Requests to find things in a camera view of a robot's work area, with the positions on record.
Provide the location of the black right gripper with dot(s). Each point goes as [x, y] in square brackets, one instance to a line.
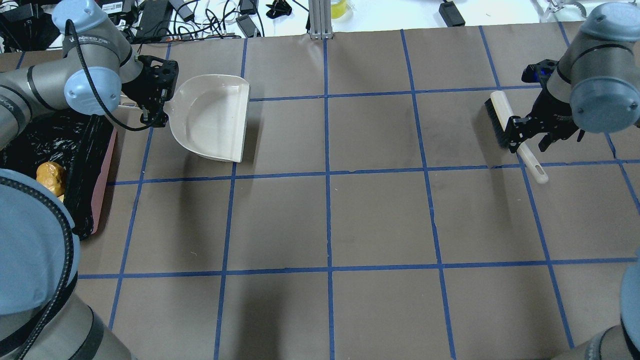
[554, 116]

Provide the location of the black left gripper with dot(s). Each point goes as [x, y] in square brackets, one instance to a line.
[136, 91]

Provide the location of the beige hand brush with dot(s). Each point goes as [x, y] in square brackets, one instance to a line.
[507, 130]

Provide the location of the beige plastic dustpan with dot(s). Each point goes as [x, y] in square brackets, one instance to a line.
[208, 116]

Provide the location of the yellow bread roll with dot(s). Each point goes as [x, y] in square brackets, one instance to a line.
[52, 176]

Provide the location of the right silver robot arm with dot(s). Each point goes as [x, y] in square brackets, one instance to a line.
[592, 88]

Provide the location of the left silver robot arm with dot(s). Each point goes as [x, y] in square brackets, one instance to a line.
[42, 317]

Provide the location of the black lined trash bin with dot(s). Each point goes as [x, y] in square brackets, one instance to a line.
[78, 143]

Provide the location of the black power adapter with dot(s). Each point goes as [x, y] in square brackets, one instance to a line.
[450, 14]

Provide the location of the black webcam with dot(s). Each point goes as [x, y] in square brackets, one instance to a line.
[278, 9]

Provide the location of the yellow tape roll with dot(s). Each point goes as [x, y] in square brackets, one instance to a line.
[340, 8]

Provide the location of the aluminium frame post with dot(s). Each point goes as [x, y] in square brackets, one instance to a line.
[320, 20]

